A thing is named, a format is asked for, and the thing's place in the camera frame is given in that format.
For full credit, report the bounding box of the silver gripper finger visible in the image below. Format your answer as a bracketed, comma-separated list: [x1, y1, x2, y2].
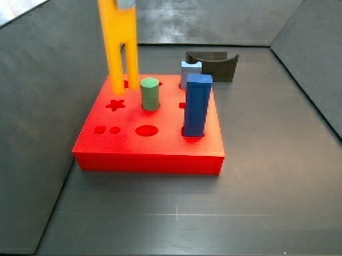
[116, 0, 136, 10]

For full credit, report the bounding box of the yellow slotted square-circle block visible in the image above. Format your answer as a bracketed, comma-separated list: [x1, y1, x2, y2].
[98, 0, 139, 95]

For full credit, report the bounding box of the black curved fixture stand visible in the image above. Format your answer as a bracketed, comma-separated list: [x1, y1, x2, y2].
[186, 51, 239, 82]

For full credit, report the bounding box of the dark blue square peg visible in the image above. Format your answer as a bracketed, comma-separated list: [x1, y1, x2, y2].
[183, 74, 213, 137]

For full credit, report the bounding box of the grey-blue arch peg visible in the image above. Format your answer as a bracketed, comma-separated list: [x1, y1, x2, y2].
[181, 61, 202, 89]

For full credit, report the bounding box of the green cylinder peg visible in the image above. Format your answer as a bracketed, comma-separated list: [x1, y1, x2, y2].
[140, 77, 159, 111]

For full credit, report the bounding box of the red shape-sorter base block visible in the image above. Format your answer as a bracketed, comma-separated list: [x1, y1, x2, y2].
[72, 74, 225, 175]

